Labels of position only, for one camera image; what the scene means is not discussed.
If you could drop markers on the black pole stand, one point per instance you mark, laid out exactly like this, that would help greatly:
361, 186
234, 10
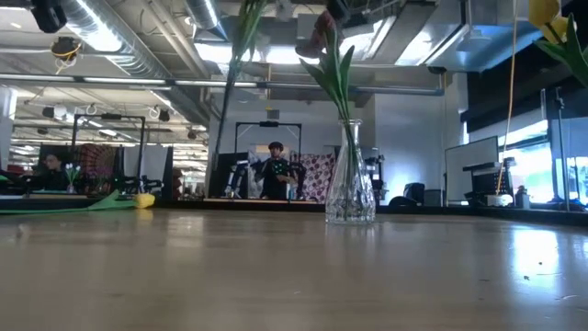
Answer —
561, 151

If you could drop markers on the black equipment shelf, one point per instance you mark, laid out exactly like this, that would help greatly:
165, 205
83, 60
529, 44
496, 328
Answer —
487, 181

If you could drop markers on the dark red tulip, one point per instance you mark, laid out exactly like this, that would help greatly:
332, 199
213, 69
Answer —
307, 48

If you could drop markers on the small vase with white tulips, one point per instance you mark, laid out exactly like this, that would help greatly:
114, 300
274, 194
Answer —
72, 177

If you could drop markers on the bright ceiling light panel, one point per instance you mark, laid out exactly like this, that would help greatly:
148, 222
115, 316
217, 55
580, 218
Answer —
280, 55

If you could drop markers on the seated person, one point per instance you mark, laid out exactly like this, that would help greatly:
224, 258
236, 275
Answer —
55, 172

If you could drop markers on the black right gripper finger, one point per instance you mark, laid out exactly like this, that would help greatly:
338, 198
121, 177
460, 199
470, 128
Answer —
339, 9

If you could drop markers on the black metal frame rig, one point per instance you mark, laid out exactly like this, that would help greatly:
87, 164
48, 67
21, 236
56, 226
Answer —
268, 123
108, 116

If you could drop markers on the large silver spiral duct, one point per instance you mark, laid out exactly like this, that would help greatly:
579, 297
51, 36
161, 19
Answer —
138, 55

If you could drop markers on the grey ceiling box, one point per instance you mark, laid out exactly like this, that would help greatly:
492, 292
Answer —
305, 25

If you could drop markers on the red mandala tapestry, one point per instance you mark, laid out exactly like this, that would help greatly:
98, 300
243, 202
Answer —
94, 161

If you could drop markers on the black office chair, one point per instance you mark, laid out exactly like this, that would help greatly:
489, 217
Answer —
413, 193

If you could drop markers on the pink patterned cloth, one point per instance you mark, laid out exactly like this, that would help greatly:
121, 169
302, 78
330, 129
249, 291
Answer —
317, 177

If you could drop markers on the grey horizontal ceiling pipe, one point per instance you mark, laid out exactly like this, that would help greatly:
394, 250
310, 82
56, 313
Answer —
285, 86

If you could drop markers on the black panel screen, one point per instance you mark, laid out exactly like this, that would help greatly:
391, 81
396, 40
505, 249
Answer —
216, 174

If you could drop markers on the whiteboard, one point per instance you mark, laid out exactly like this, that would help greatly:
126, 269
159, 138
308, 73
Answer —
471, 170

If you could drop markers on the small grey bottle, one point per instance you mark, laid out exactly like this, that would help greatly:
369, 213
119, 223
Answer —
522, 200

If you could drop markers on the grey waste bin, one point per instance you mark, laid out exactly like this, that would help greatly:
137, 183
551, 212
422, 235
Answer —
433, 197

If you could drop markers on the red tulip with large leaves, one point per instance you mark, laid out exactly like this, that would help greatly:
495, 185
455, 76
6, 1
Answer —
337, 76

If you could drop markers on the small silver spiral duct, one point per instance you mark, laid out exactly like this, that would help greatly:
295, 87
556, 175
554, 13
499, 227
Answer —
202, 14

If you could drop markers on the clear cut glass vase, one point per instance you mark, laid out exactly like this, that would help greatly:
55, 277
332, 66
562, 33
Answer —
350, 202

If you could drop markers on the black machine on counter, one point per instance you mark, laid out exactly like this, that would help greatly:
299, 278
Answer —
377, 172

